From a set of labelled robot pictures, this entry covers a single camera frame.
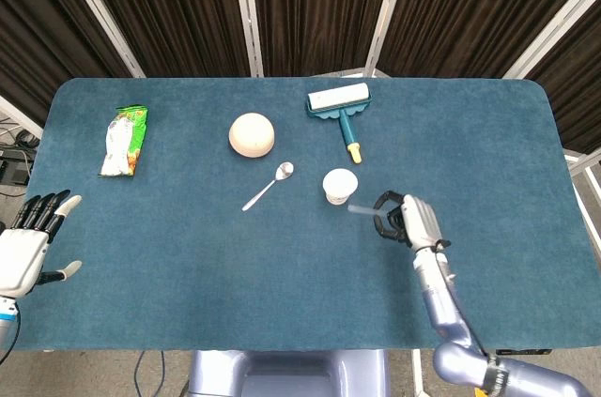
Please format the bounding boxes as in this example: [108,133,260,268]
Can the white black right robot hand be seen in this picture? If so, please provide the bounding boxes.
[374,190,451,251]

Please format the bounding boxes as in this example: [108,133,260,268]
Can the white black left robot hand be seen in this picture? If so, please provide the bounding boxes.
[0,190,84,300]

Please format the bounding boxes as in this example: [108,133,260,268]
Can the clear plastic straw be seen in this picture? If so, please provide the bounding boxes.
[347,204,384,218]

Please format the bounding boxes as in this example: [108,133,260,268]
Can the white paper cup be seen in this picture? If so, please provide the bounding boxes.
[322,168,360,206]

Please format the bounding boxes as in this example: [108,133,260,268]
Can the black floor device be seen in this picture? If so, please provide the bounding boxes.
[0,147,34,185]

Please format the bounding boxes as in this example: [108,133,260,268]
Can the metal spoon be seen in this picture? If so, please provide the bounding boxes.
[241,161,296,213]

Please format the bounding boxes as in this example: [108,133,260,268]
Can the teal lint roller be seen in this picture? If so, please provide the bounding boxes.
[306,82,375,165]

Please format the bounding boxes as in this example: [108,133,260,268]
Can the green white snack bag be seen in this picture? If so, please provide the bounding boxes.
[97,104,149,178]

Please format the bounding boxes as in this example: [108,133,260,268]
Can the white floor strip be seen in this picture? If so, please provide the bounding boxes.
[411,349,425,397]

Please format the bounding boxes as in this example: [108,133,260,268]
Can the black table edge label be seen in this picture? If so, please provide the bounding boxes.
[495,347,551,356]

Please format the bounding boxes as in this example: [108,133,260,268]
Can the cream upturned bowl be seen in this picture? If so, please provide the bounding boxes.
[228,112,276,158]

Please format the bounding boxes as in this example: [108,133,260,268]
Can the blue table cloth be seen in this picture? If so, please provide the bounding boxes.
[7,76,595,352]

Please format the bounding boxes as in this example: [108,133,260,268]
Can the silver blue robot torso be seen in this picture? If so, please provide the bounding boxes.
[185,349,391,397]

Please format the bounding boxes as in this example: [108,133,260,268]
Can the dark brown curtain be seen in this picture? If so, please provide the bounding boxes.
[0,0,601,154]

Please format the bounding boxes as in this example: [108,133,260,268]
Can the black floor cables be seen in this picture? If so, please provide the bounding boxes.
[0,117,41,149]

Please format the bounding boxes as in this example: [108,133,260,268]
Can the white screen frame post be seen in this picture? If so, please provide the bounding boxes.
[229,0,265,78]
[501,0,601,80]
[51,0,146,78]
[363,0,414,78]
[0,95,44,138]
[562,147,601,238]

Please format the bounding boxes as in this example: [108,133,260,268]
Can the blue floor cable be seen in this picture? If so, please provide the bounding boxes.
[133,350,166,397]

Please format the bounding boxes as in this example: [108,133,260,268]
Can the white screen frame foot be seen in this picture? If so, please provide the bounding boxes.
[309,67,392,80]

